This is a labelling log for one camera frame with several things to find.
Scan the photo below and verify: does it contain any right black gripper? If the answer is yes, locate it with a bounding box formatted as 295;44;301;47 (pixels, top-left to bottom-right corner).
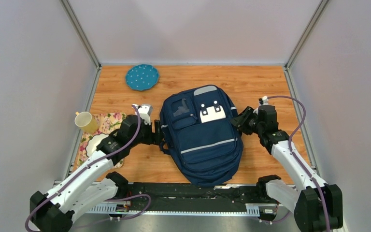
228;107;263;136

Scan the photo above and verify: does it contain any navy blue backpack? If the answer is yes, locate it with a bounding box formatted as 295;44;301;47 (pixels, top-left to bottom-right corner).
159;85;243;187

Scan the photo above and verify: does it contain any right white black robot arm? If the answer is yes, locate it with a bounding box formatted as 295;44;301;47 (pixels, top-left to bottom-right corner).
230;105;343;232

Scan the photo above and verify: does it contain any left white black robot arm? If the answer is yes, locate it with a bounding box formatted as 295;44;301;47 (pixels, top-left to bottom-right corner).
25;113;163;232

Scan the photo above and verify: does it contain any floral placemat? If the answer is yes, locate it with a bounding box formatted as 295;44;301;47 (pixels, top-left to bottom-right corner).
73;113;127;170

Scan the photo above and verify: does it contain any white scalloped bowl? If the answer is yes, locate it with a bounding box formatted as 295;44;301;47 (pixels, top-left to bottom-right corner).
85;133;108;157

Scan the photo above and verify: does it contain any teal polka dot plate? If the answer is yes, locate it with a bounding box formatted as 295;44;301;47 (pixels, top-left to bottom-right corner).
125;64;160;91

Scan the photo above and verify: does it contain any yellow mug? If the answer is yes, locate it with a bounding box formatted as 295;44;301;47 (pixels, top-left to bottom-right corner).
74;112;99;134

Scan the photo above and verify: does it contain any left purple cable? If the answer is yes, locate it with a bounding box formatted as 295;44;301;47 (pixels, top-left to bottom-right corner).
25;105;153;232

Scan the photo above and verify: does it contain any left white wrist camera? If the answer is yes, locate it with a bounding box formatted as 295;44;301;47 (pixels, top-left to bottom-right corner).
132;104;153;125

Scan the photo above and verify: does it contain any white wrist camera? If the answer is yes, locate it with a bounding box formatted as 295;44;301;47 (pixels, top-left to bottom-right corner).
257;96;269;110
132;104;153;125

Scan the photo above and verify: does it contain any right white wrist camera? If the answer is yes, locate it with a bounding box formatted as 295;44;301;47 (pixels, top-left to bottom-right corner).
257;96;269;110

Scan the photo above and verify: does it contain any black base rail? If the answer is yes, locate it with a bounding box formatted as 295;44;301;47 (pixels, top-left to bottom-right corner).
96;182;288;213

